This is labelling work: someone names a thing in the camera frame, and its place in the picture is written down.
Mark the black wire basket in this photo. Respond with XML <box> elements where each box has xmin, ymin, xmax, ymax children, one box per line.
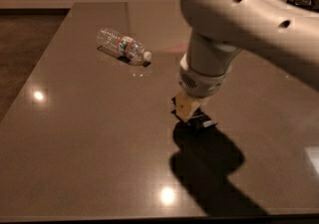
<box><xmin>286</xmin><ymin>0</ymin><xmax>319</xmax><ymax>12</ymax></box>

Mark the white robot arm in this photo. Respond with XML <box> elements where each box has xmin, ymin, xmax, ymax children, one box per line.
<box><xmin>174</xmin><ymin>0</ymin><xmax>319</xmax><ymax>122</ymax></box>

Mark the black rxbar chocolate wrapper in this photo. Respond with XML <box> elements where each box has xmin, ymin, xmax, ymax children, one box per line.
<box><xmin>171</xmin><ymin>98</ymin><xmax>217</xmax><ymax>130</ymax></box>

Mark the clear plastic water bottle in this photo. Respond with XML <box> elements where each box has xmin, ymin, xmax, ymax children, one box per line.
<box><xmin>97</xmin><ymin>28</ymin><xmax>152</xmax><ymax>66</ymax></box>

